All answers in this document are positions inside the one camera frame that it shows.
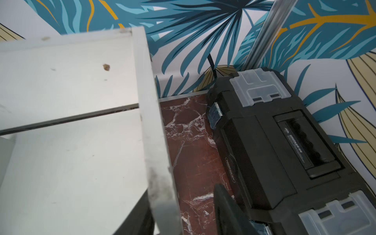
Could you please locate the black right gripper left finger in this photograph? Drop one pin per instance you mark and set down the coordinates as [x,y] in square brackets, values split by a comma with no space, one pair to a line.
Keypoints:
[140,221]

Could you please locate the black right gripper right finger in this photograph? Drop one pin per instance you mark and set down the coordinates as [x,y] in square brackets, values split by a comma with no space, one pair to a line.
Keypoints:
[230,220]

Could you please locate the white wooden bookshelf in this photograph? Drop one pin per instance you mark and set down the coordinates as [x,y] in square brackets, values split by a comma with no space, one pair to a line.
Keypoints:
[82,135]

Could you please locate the black plastic toolbox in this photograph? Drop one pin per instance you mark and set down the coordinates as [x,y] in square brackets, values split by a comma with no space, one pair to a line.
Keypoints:
[287,175]

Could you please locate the right aluminium corner post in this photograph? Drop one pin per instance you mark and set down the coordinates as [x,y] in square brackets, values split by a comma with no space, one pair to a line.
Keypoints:
[277,16]

